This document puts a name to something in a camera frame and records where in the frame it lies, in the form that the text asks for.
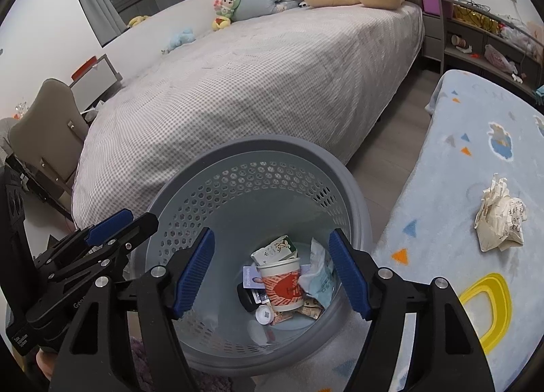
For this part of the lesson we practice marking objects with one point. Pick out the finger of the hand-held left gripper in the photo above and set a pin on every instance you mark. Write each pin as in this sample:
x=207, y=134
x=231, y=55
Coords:
x=110, y=224
x=136, y=230

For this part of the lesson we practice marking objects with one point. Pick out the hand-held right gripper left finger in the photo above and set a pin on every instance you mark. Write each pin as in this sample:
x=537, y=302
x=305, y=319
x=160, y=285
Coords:
x=193, y=273

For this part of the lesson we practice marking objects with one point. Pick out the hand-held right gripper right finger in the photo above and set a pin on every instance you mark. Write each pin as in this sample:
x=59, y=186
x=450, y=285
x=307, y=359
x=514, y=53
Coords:
x=348, y=273

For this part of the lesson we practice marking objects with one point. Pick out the light blue wet wipe packet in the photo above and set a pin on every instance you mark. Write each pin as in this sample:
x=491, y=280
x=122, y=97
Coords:
x=318, y=281

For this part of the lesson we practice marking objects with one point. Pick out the long purple cardboard box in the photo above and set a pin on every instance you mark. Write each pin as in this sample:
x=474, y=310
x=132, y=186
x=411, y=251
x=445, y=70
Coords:
x=250, y=277

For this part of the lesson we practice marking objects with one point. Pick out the red and white paper cup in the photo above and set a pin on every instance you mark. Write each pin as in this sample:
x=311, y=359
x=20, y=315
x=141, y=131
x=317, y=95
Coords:
x=282, y=286

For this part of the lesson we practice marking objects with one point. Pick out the grey perforated plastic basket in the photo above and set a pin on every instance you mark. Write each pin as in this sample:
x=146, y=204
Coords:
x=255, y=171

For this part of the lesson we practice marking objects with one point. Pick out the brown sachet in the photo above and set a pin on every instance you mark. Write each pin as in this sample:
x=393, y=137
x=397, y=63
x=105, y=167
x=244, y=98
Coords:
x=309, y=309

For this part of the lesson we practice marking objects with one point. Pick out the green and white milk carton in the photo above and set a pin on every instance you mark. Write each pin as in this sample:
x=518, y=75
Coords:
x=272, y=249

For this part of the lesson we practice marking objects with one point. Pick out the white round lid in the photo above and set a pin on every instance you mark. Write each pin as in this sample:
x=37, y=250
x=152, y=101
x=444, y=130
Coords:
x=265, y=314

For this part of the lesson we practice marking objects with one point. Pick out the beige chair with metal fittings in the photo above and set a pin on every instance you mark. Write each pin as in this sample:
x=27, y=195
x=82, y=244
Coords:
x=46, y=120

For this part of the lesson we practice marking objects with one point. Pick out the white board with red edge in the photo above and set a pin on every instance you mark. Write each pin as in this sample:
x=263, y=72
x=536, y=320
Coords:
x=95, y=77

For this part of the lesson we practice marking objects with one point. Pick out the crumpled white paper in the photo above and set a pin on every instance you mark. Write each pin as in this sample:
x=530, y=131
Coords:
x=501, y=218

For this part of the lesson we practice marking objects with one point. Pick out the bed with grey checked cover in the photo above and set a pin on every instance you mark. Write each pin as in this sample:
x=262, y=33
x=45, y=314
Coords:
x=255, y=77

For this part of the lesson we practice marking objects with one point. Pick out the small light blue plush toy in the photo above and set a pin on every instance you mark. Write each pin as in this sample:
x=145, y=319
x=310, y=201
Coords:
x=180, y=39

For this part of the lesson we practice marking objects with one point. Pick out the small yellow plush toy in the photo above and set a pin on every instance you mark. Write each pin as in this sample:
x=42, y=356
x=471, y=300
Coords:
x=138, y=20

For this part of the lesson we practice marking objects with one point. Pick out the small green plush doll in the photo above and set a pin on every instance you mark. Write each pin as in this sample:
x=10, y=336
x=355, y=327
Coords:
x=227, y=7

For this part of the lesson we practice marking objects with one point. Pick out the small paper cup on side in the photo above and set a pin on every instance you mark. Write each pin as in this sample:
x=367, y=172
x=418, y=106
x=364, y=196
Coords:
x=459, y=41

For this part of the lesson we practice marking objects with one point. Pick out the pink plastic bag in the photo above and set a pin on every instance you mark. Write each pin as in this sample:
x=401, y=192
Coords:
x=499, y=58

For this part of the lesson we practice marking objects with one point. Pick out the grey open shelf unit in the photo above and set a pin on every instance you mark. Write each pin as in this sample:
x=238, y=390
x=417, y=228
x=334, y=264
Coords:
x=471, y=35

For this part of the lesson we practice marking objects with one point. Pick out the gold shiny packets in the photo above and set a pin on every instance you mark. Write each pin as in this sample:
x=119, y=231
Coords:
x=476, y=18

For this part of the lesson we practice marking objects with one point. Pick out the white plastic bags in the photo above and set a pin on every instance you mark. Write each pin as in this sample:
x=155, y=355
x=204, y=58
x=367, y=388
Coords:
x=520, y=35

